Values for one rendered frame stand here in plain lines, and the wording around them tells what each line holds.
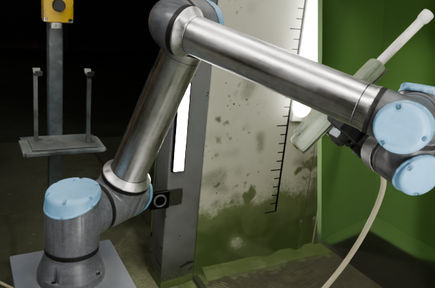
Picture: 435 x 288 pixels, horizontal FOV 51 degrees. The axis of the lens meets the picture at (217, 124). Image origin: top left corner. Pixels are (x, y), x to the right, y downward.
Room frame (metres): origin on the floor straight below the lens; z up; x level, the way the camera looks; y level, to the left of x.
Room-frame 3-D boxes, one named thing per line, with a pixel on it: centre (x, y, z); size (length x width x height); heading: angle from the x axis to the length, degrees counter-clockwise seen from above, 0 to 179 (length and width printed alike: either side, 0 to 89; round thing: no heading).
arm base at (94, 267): (1.15, 0.38, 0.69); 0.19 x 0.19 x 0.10
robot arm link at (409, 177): (0.90, -0.40, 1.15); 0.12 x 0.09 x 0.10; 13
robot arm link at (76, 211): (1.15, 0.37, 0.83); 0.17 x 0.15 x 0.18; 150
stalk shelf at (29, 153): (1.84, 0.66, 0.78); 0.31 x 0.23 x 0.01; 120
